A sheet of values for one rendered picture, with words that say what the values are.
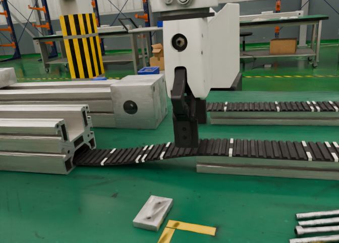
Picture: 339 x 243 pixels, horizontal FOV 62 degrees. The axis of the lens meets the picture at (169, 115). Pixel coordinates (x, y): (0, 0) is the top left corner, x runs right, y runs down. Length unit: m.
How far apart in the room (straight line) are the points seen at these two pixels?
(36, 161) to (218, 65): 0.57
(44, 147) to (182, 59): 0.25
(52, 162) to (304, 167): 0.37
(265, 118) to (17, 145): 0.45
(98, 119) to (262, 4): 7.50
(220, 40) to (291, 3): 7.17
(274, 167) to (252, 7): 7.64
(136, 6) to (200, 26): 8.51
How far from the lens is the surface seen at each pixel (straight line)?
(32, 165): 0.51
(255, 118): 0.59
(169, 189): 0.40
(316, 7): 8.04
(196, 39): 0.34
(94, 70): 3.88
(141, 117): 0.59
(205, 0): 0.35
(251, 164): 0.41
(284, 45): 5.26
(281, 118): 0.60
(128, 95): 0.59
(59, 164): 0.47
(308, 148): 0.44
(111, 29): 6.04
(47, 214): 0.40
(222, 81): 0.87
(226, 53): 0.85
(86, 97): 0.63
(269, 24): 5.05
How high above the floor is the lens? 1.00
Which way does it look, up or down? 19 degrees down
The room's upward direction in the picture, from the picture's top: 5 degrees counter-clockwise
